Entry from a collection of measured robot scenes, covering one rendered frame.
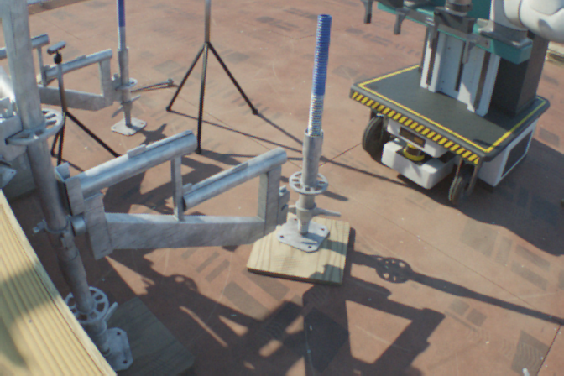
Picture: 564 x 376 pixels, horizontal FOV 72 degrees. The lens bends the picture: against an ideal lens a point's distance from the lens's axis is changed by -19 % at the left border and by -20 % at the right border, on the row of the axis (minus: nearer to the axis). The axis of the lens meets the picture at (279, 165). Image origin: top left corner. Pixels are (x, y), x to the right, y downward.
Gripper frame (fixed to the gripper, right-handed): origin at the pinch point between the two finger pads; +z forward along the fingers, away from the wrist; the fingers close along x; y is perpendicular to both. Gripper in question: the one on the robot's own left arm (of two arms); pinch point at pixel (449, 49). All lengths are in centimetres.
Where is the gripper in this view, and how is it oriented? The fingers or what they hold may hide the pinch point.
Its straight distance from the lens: 155.1
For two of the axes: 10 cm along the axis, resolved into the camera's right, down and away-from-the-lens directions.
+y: -7.4, 3.3, -5.8
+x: 6.7, 4.4, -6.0
